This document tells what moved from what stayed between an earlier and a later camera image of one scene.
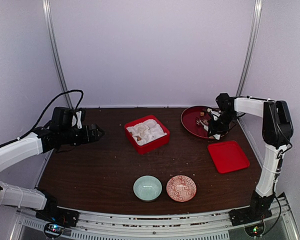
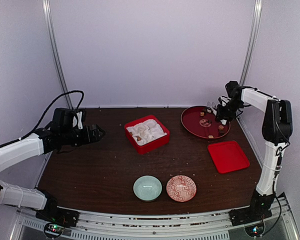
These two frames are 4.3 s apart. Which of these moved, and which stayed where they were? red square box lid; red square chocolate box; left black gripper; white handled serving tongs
Moved: white handled serving tongs
Stayed: red square box lid; left black gripper; red square chocolate box
